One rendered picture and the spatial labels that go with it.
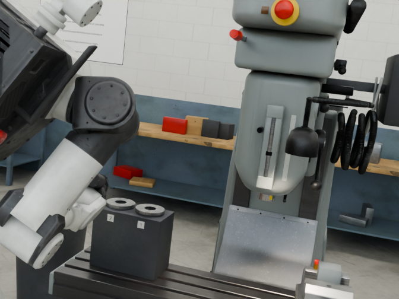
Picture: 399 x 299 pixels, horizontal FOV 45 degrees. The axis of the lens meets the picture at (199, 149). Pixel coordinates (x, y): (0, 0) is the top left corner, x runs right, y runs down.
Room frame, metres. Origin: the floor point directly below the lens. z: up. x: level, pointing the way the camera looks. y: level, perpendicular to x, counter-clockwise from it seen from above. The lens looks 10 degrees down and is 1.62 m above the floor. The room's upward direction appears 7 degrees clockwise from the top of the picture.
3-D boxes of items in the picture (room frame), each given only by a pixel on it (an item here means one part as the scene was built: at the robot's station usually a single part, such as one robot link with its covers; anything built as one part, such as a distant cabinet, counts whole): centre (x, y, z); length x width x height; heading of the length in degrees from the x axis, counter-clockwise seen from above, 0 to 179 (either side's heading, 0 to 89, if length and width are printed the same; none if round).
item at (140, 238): (1.41, 0.18, 1.08); 0.22 x 0.12 x 0.20; 73
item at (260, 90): (1.30, -0.20, 1.47); 0.21 x 0.19 x 0.32; 76
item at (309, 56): (1.34, -0.21, 1.68); 0.34 x 0.24 x 0.10; 166
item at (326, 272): (1.25, -0.40, 1.10); 0.06 x 0.05 x 0.06; 79
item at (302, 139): (1.05, -0.23, 1.49); 0.07 x 0.07 x 0.06
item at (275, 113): (1.19, -0.18, 1.45); 0.04 x 0.04 x 0.21; 76
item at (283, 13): (1.05, -0.14, 1.76); 0.04 x 0.03 x 0.04; 76
